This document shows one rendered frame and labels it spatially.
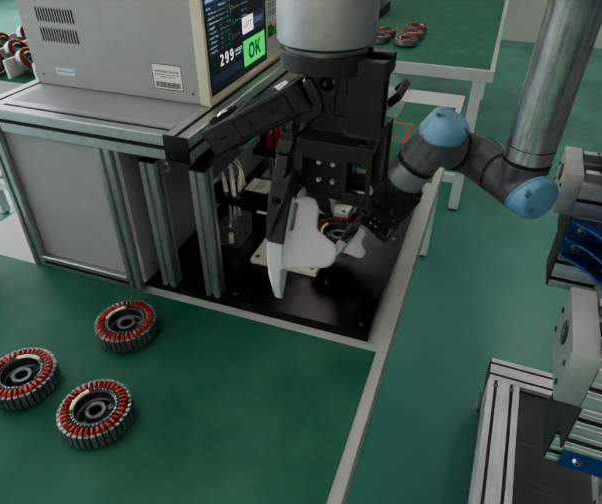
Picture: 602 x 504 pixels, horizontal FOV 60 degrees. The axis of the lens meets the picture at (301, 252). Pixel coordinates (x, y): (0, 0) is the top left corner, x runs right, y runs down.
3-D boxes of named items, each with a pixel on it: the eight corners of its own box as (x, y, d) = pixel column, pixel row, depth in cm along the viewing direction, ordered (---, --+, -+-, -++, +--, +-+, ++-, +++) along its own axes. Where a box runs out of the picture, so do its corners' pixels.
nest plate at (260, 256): (336, 238, 121) (336, 234, 120) (315, 277, 109) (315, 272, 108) (276, 226, 125) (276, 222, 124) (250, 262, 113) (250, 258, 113)
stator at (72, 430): (149, 405, 85) (145, 391, 83) (101, 462, 77) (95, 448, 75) (96, 383, 89) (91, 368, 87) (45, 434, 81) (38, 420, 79)
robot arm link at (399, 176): (394, 161, 92) (402, 142, 98) (379, 179, 95) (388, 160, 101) (428, 185, 92) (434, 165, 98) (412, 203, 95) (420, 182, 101)
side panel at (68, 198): (149, 283, 111) (118, 143, 92) (141, 291, 109) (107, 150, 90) (44, 256, 119) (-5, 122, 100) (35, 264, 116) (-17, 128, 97)
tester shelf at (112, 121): (319, 54, 137) (319, 35, 134) (190, 164, 85) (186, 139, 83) (173, 39, 149) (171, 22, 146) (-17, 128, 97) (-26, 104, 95)
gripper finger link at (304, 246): (319, 314, 42) (344, 202, 41) (253, 296, 44) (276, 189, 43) (329, 310, 45) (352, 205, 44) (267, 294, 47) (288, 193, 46)
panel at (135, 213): (269, 151, 158) (266, 49, 140) (147, 282, 108) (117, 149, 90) (266, 151, 158) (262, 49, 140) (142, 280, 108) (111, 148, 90)
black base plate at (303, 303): (423, 185, 146) (424, 178, 144) (367, 342, 97) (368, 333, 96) (268, 159, 158) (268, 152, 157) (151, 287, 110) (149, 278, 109)
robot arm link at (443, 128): (483, 139, 87) (446, 127, 83) (441, 184, 95) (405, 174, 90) (464, 110, 92) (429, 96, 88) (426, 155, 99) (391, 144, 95)
